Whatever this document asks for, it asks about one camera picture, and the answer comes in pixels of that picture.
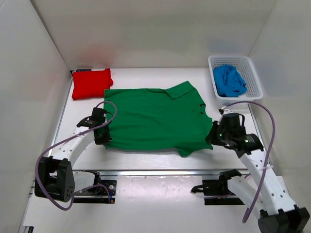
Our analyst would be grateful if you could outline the green t shirt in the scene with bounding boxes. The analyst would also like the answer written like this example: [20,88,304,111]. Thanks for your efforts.
[104,81,213,157]

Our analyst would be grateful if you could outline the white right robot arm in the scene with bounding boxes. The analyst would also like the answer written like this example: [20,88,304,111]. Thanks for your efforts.
[206,116,311,233]

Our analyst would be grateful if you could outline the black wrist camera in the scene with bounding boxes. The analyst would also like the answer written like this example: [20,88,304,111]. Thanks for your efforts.
[90,107,107,124]
[220,113,245,130]

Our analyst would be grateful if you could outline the white plastic basket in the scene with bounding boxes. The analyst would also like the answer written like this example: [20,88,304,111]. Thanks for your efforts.
[208,55,263,106]

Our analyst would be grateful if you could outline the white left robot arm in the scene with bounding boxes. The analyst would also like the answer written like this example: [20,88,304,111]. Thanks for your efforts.
[35,123,112,211]

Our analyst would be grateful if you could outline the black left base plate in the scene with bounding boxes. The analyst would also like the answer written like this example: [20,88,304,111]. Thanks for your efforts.
[73,170,117,204]

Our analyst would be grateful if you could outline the red folded t shirt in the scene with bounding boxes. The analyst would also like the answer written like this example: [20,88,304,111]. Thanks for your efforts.
[71,68,113,100]

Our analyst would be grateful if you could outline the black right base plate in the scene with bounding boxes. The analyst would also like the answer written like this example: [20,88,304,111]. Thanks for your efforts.
[190,169,244,206]

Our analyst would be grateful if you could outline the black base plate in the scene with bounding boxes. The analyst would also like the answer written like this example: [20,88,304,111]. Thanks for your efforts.
[190,169,244,206]
[73,170,117,204]

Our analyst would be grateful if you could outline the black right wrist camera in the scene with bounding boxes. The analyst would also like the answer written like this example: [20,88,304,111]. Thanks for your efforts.
[220,113,245,130]

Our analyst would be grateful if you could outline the aluminium rail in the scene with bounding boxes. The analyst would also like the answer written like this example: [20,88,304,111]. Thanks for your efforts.
[72,168,248,178]

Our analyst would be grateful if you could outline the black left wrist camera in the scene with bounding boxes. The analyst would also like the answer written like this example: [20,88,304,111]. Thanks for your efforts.
[90,107,107,124]

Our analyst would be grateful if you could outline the blue crumpled t shirt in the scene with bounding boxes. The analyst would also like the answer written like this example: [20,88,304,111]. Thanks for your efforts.
[213,65,247,98]

